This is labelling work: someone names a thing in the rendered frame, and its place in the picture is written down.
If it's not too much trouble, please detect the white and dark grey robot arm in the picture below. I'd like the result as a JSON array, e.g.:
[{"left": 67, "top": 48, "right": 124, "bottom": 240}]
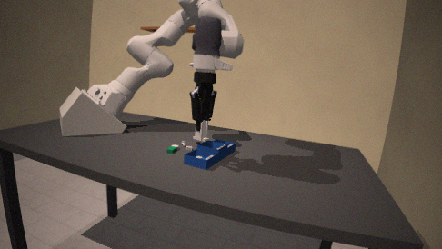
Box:
[{"left": 81, "top": 0, "right": 244, "bottom": 120}]

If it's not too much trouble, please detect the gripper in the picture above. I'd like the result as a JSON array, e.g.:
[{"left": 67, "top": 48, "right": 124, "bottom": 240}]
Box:
[{"left": 190, "top": 72, "right": 217, "bottom": 141}]

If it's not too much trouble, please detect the blue rack of three labelled bins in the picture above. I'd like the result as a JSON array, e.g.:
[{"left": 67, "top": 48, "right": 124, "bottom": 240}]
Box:
[{"left": 184, "top": 139, "right": 236, "bottom": 170}]

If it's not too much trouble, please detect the green and white eraser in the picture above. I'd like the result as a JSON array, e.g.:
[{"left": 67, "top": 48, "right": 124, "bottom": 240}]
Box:
[{"left": 166, "top": 144, "right": 179, "bottom": 154}]

